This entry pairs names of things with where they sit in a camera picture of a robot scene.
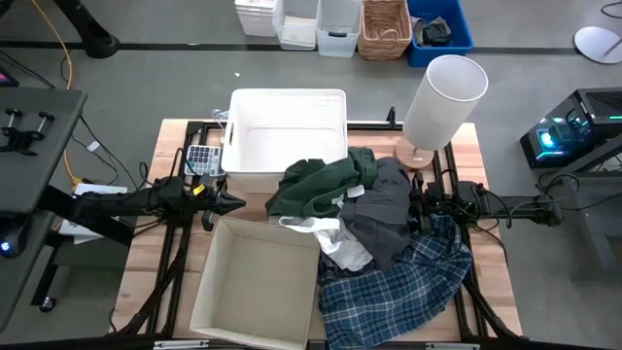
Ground white garment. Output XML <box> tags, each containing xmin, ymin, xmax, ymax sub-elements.
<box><xmin>277</xmin><ymin>215</ymin><xmax>375</xmax><ymax>273</ymax></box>

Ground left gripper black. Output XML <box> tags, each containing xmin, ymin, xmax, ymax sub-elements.
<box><xmin>193</xmin><ymin>184</ymin><xmax>247</xmax><ymax>232</ymax></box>

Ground white lidded storage box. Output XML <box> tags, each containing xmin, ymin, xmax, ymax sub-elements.
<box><xmin>233</xmin><ymin>0</ymin><xmax>281</xmax><ymax>39</ymax></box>

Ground white cylindrical lamp shade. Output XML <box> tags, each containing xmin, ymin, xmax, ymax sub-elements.
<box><xmin>401</xmin><ymin>53</ymin><xmax>490</xmax><ymax>153</ymax></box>

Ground dark grey garment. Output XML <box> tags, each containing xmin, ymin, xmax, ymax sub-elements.
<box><xmin>337</xmin><ymin>156</ymin><xmax>415</xmax><ymax>271</ymax></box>

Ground clear plastic box black handle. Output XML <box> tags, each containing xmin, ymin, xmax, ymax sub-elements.
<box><xmin>315</xmin><ymin>0</ymin><xmax>363</xmax><ymax>59</ymax></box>

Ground black computer with coloured lights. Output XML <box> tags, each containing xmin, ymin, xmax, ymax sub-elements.
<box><xmin>519</xmin><ymin>87</ymin><xmax>622</xmax><ymax>170</ymax></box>

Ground black computer mouse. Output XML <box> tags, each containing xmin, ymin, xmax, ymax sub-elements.
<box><xmin>0</xmin><ymin>227</ymin><xmax>26</xmax><ymax>260</ymax></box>

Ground woven wicker basket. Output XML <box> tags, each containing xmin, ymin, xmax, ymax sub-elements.
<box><xmin>357</xmin><ymin>0</ymin><xmax>414</xmax><ymax>62</ymax></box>

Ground dark grey side desk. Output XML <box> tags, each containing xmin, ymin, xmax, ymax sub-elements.
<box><xmin>0</xmin><ymin>87</ymin><xmax>89</xmax><ymax>333</ymax></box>

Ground blue plastic bin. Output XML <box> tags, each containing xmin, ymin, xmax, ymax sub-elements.
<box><xmin>406</xmin><ymin>0</ymin><xmax>475</xmax><ymax>69</ymax></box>

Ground round white stand base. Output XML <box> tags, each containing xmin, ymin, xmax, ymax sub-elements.
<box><xmin>573</xmin><ymin>25</ymin><xmax>622</xmax><ymax>66</ymax></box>

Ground beige fabric storage bin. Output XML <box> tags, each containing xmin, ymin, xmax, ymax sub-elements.
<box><xmin>189</xmin><ymin>215</ymin><xmax>323</xmax><ymax>350</ymax></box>

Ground grey desk calculator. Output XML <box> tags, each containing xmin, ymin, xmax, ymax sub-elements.
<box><xmin>184</xmin><ymin>144</ymin><xmax>225</xmax><ymax>178</ymax></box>

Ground blue plaid shirt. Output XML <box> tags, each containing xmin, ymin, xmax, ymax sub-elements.
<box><xmin>317</xmin><ymin>212</ymin><xmax>474</xmax><ymax>350</ymax></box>

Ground dark green garment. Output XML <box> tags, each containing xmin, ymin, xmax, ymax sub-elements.
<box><xmin>264</xmin><ymin>146</ymin><xmax>380</xmax><ymax>219</ymax></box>

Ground clear plastic box with paper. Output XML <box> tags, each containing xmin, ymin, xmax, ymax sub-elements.
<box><xmin>271</xmin><ymin>0</ymin><xmax>321</xmax><ymax>52</ymax></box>

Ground black metal table frame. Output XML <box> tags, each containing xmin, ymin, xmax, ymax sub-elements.
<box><xmin>110</xmin><ymin>118</ymin><xmax>525</xmax><ymax>350</ymax></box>

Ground white plastic storage bin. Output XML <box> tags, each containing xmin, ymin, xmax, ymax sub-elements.
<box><xmin>221</xmin><ymin>87</ymin><xmax>349</xmax><ymax>177</ymax></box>

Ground round wooden lamp base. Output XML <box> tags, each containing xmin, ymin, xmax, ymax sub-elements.
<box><xmin>393</xmin><ymin>137</ymin><xmax>435</xmax><ymax>172</ymax></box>

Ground silver metal bracket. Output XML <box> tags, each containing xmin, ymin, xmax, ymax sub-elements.
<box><xmin>153</xmin><ymin>339</ymin><xmax>211</xmax><ymax>350</ymax></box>
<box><xmin>425</xmin><ymin>341</ymin><xmax>481</xmax><ymax>350</ymax></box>

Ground black stand foot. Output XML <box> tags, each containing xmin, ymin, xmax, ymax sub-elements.
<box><xmin>52</xmin><ymin>0</ymin><xmax>121</xmax><ymax>60</ymax></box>

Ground dark clothes in blue bin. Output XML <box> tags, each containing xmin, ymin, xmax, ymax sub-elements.
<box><xmin>411</xmin><ymin>16</ymin><xmax>454</xmax><ymax>49</ymax></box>

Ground black clamp with knobs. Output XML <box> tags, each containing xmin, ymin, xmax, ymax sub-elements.
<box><xmin>0</xmin><ymin>107</ymin><xmax>56</xmax><ymax>158</ymax></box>

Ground yellow cable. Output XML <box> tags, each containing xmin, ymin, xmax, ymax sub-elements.
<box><xmin>29</xmin><ymin>0</ymin><xmax>85</xmax><ymax>187</ymax></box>

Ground white power strip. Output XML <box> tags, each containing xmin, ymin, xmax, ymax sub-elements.
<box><xmin>72</xmin><ymin>182</ymin><xmax>129</xmax><ymax>197</ymax></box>

